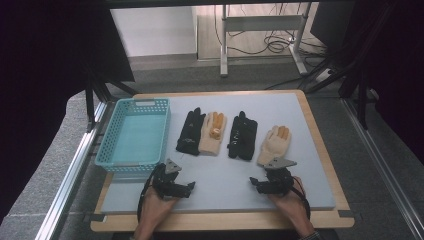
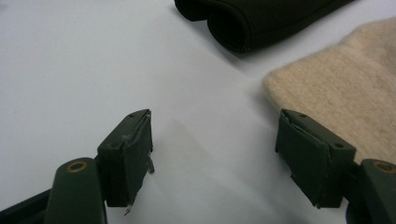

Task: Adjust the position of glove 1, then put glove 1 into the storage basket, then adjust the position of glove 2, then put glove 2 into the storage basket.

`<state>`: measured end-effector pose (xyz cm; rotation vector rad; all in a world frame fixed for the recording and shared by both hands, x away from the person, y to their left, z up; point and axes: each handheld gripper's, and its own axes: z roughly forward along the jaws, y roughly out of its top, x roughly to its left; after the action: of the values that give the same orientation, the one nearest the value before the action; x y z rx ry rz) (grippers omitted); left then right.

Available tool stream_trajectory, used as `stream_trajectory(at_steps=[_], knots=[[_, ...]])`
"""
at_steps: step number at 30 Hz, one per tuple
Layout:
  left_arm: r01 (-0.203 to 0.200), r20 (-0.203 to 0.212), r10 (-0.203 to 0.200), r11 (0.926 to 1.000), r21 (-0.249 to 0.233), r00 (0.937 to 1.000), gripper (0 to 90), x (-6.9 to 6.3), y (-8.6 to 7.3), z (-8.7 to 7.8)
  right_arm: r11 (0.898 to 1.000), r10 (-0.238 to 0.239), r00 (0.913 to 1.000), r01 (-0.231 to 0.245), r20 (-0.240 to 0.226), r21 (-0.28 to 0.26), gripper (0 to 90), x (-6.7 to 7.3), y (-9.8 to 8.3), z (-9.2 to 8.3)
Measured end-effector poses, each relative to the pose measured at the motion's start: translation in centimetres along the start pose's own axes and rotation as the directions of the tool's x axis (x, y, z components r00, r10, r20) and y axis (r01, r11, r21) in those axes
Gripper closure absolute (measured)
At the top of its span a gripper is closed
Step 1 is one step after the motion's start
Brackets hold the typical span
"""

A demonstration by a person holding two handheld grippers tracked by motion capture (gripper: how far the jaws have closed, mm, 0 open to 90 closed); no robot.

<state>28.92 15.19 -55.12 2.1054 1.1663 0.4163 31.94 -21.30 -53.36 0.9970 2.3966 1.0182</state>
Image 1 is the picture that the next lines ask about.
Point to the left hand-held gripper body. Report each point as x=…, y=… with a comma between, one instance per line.
x=166, y=180

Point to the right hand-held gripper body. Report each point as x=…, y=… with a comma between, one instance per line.
x=280, y=178

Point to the beige glove with orange fingers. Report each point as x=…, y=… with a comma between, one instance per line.
x=210, y=141
x=273, y=146

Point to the black glove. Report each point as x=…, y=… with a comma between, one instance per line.
x=243, y=140
x=190, y=133

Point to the turquoise plastic basket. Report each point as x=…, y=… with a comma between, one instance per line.
x=141, y=136

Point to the person's right hand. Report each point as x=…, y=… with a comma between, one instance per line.
x=290, y=206

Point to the person's left hand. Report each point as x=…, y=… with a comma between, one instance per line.
x=156, y=210

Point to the grey table mat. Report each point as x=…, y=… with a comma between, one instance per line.
x=220, y=180

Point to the black tripod stand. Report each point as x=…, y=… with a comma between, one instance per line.
x=361, y=93
x=90, y=106

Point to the white power strip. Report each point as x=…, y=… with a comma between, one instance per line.
x=324, y=75

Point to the dark curtain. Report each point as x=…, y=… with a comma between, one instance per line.
x=400, y=73
x=40, y=83

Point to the aluminium rail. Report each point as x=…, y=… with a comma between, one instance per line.
x=383, y=166
x=70, y=176

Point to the white metal desk frame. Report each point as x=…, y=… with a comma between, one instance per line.
x=224, y=43

